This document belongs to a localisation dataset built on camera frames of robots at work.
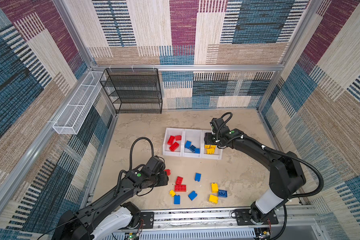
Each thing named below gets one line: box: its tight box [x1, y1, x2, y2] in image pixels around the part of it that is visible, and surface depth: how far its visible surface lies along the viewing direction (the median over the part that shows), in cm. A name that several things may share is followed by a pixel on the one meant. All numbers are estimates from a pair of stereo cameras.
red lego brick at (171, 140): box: [167, 135, 175, 145], surface depth 103 cm
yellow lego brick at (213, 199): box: [209, 194, 219, 204], surface depth 79 cm
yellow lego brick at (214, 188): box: [211, 182, 219, 194], surface depth 83 cm
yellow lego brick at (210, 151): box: [206, 148, 215, 155], surface depth 96 cm
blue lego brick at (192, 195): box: [188, 190, 198, 201], surface depth 83 cm
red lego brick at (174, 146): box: [169, 141, 180, 152], surface depth 101 cm
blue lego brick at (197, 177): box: [194, 172, 202, 182], surface depth 89 cm
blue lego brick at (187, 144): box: [184, 140, 192, 149], surface depth 101 cm
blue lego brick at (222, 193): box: [218, 189, 228, 198], surface depth 82 cm
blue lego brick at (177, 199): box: [174, 195, 181, 205], surface depth 81 cm
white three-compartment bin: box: [162, 127, 223, 160], surface depth 98 cm
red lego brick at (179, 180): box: [175, 176, 184, 185], surface depth 87 cm
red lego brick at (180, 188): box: [174, 184, 187, 192], surface depth 84 cm
